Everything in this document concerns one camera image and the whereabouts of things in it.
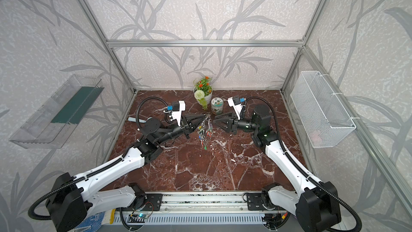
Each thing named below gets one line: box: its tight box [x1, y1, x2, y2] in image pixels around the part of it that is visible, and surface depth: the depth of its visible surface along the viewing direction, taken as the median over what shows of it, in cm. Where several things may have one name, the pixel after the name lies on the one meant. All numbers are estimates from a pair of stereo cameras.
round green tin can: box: [210, 97, 224, 115], surface depth 105 cm
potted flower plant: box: [193, 76, 213, 111], surface depth 104 cm
